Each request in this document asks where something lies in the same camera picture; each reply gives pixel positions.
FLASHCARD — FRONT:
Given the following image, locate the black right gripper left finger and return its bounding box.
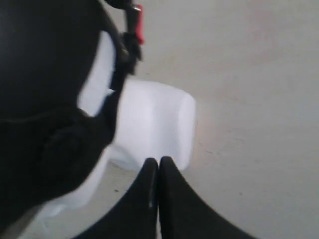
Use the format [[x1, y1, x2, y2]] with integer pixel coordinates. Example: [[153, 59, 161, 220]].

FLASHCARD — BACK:
[[76, 158, 159, 239]]

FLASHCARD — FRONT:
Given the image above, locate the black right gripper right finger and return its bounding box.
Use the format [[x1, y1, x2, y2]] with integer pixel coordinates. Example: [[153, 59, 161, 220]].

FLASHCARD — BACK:
[[159, 156, 252, 239]]

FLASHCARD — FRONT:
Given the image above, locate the black helmet with tinted visor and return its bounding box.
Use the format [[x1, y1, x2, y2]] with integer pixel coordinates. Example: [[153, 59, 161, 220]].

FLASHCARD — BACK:
[[0, 0, 143, 239]]

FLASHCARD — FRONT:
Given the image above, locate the white mannequin head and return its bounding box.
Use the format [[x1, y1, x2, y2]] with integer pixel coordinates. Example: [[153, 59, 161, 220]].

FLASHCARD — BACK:
[[38, 31, 196, 218]]

